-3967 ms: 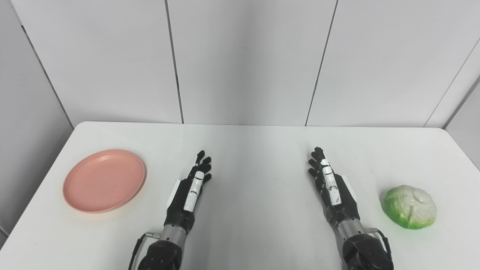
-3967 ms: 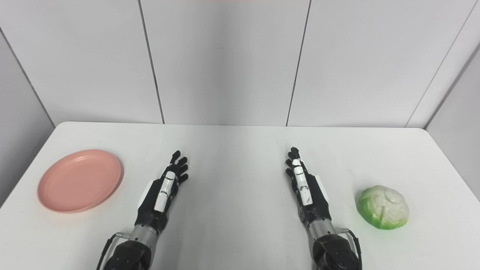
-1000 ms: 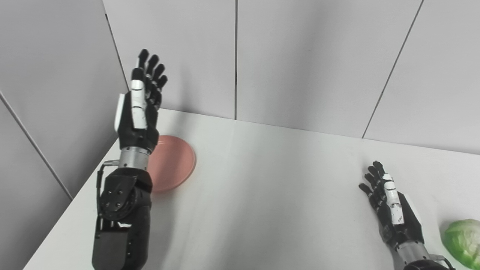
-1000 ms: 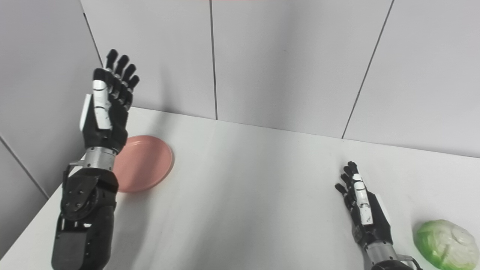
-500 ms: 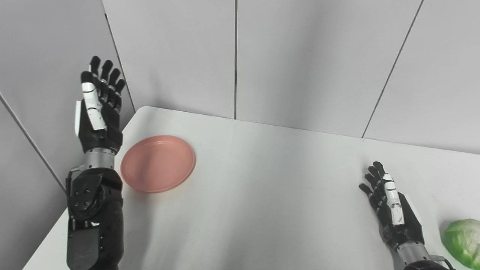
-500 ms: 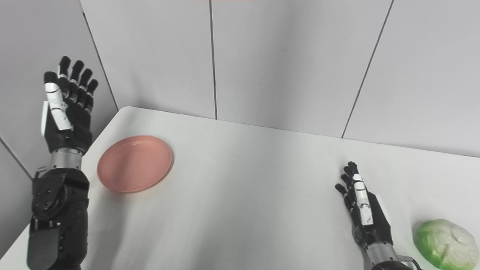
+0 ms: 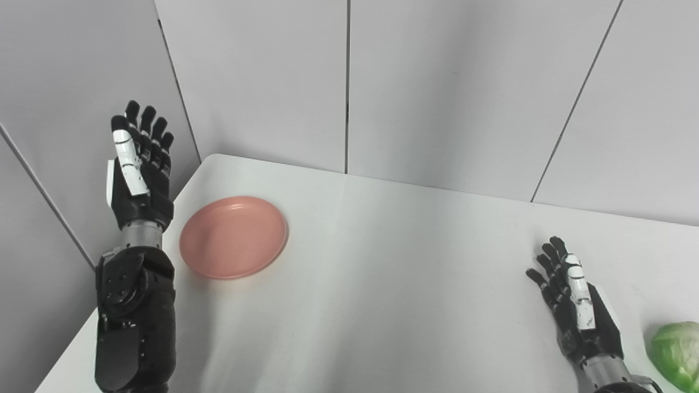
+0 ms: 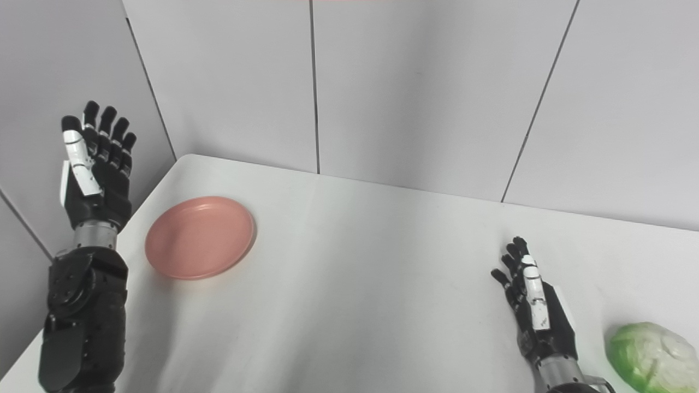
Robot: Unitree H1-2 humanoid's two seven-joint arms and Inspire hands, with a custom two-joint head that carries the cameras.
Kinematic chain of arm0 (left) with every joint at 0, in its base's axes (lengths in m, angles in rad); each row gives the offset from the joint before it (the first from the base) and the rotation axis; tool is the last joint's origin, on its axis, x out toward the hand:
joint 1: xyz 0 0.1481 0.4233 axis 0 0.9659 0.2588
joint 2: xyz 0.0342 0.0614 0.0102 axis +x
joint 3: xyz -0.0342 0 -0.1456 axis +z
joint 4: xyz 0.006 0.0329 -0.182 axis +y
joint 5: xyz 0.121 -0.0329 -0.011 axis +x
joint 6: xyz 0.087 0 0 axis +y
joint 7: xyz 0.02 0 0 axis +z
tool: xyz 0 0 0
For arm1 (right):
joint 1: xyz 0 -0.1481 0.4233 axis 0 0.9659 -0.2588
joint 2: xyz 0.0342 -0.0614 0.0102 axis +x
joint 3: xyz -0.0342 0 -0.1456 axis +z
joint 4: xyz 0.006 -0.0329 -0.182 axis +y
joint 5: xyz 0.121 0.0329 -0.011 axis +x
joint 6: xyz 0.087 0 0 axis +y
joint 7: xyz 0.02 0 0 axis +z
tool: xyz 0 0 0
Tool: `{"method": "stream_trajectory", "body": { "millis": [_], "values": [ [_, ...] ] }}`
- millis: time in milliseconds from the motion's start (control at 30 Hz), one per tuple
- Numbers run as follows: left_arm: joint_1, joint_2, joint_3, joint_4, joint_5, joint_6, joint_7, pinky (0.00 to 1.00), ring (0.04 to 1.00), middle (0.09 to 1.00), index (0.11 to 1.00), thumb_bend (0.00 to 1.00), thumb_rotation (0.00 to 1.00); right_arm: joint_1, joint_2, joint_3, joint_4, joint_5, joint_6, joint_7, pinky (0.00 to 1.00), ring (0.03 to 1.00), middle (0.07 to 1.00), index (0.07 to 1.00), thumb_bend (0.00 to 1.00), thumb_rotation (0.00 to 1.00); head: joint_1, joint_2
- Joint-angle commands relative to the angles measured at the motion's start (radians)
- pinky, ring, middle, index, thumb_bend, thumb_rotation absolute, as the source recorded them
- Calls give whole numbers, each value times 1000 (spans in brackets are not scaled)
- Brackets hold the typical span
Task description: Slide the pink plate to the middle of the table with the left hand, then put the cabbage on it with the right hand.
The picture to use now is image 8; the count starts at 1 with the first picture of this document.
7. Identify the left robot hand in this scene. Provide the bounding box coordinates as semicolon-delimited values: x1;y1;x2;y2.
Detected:
60;100;137;231

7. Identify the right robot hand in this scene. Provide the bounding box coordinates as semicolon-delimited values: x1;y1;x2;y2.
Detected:
490;236;578;363

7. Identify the pink plate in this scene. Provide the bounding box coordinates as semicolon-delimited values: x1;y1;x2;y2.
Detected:
144;196;256;281

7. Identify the green cabbage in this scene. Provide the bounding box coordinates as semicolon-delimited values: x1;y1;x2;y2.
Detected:
606;321;699;393

